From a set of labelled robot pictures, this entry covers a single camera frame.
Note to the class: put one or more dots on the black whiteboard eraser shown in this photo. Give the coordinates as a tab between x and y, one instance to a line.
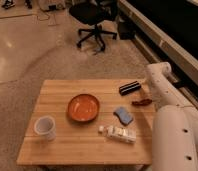
129	88

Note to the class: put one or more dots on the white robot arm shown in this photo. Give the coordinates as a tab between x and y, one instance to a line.
175	126

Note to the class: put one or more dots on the orange bowl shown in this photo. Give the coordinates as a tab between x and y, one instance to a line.
83	108

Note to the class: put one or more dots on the blue sponge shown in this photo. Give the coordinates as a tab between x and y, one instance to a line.
123	115

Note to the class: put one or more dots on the wooden table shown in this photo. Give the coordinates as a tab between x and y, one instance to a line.
81	144

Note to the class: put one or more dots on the clear plastic bottle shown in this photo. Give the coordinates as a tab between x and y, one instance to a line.
118	133

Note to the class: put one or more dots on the dark red chili pepper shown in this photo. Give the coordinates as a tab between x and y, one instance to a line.
143	102

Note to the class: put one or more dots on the black box on floor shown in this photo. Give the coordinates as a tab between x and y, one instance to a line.
126	30

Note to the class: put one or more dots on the translucent plastic cup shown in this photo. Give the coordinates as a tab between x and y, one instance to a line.
45	126

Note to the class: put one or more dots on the black office chair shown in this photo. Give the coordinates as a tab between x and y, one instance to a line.
93	13

